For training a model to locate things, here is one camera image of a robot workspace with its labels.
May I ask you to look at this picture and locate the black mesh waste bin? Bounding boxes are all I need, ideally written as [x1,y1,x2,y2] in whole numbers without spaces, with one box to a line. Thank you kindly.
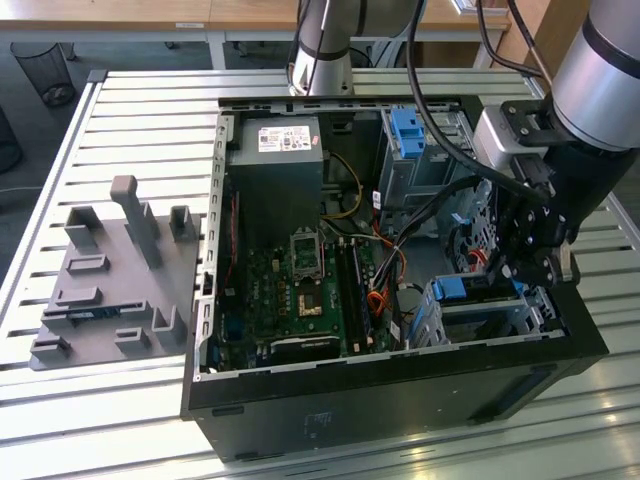
[9,41,77,107]

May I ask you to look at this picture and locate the black RAM slots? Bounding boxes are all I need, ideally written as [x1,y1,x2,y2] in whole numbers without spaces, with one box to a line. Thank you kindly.
[335,237,375,355]

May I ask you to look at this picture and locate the blue drive carrier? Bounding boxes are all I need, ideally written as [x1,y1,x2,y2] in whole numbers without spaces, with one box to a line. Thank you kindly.
[391,107,427,160]

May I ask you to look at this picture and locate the black PC case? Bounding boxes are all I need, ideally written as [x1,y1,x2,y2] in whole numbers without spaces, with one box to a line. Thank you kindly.
[179,93,609,464]

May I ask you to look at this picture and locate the red wire bundle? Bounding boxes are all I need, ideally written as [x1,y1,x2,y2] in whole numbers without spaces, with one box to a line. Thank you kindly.
[464,232,494,271]

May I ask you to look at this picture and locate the orange wire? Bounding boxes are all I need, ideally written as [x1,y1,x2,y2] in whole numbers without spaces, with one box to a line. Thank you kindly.
[367,239,409,317]

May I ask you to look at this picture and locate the grey parts rack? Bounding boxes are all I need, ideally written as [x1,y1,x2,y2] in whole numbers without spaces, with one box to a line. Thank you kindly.
[29,174,205,372]

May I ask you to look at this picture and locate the black sleeved wire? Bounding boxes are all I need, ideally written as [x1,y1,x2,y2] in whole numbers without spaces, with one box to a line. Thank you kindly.
[389,174,489,251]

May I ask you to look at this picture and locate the black graphics card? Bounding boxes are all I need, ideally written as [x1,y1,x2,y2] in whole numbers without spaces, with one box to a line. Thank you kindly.
[269,333,342,365]

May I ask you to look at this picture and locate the metal drive cage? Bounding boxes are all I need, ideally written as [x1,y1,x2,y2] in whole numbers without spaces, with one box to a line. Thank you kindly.
[375,107,490,214]

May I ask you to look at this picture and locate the green motherboard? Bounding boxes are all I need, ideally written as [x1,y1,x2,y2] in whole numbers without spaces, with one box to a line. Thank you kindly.
[214,219,399,372]

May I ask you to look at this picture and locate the wooden desk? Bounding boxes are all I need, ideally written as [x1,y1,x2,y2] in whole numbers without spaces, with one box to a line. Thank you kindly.
[0,0,512,71]

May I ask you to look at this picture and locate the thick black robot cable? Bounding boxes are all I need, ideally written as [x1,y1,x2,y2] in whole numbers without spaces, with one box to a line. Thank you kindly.
[405,0,551,199]

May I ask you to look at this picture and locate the metal slat table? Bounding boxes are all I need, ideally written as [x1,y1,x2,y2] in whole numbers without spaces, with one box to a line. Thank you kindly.
[0,67,640,480]

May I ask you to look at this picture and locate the thin red wire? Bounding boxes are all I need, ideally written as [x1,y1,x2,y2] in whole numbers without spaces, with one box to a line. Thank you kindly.
[225,192,242,297]

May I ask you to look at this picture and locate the CPU socket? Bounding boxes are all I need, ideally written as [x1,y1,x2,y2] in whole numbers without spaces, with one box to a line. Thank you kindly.
[297,284,325,319]

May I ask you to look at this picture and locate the CPU socket cover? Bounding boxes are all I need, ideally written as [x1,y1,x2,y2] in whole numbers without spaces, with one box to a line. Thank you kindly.
[289,227,326,282]

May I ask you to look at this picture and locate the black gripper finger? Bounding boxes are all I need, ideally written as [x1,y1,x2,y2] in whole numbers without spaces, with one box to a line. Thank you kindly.
[485,197,539,287]
[527,239,582,292]

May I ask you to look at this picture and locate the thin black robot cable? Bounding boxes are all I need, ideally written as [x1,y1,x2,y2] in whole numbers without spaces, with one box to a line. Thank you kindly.
[474,0,555,86]

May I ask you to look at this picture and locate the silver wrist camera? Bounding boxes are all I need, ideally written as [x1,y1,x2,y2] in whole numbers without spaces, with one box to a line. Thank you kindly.
[472,106,534,172]

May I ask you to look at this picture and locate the grey power supply unit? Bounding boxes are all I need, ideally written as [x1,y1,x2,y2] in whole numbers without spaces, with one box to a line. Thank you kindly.
[227,114,325,214]

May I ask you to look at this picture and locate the metal disk bay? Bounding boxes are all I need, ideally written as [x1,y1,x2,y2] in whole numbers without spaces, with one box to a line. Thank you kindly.
[407,273,569,351]

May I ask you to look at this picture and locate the yellow wire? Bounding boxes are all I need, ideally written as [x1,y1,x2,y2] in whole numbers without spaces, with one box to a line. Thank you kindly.
[319,151,365,221]

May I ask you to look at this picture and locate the wooden cabinet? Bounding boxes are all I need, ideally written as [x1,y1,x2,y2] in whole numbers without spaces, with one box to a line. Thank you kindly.
[492,0,591,79]

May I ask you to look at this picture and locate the hard disk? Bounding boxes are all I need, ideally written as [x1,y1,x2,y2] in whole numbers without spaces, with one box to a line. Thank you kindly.
[430,273,527,304]

